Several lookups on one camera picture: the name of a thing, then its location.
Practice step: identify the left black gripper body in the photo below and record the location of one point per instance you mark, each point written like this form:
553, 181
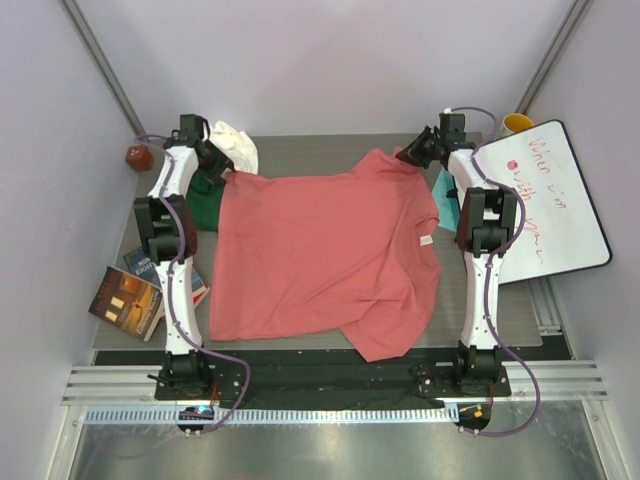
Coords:
213, 165

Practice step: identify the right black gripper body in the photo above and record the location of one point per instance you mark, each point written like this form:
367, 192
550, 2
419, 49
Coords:
428, 139

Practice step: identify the white t shirt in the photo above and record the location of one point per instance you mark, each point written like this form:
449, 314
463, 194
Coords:
237, 146

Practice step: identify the green t shirt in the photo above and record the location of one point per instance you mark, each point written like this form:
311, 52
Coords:
204, 202

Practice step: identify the pink t shirt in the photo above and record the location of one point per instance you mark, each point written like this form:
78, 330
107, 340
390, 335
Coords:
308, 254

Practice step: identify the white dry-erase board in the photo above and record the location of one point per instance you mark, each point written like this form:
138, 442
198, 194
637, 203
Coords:
562, 231

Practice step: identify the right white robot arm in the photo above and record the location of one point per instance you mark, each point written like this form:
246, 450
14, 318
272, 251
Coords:
485, 231

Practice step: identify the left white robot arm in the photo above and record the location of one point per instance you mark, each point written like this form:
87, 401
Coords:
169, 239

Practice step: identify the red brown cube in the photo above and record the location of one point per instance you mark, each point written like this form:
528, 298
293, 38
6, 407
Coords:
139, 158

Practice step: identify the yellow white paper cup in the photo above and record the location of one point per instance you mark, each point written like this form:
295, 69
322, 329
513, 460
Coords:
513, 123

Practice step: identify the blue paperback book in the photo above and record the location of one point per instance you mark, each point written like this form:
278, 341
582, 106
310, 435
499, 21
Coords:
141, 266

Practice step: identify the red paperback book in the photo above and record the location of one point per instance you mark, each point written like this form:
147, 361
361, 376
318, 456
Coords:
199, 288

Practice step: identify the dark brown paperback book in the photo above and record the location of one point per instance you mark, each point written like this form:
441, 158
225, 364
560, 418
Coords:
128, 303

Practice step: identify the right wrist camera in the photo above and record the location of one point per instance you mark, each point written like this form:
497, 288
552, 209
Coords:
452, 127

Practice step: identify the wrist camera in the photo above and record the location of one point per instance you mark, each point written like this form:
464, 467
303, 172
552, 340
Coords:
452, 127
193, 129

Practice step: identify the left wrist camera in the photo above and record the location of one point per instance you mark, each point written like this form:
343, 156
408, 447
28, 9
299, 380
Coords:
193, 129

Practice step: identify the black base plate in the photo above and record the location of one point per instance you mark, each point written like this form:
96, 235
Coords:
320, 385

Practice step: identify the perforated metal rail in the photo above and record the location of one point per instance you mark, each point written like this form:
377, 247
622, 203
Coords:
200, 415

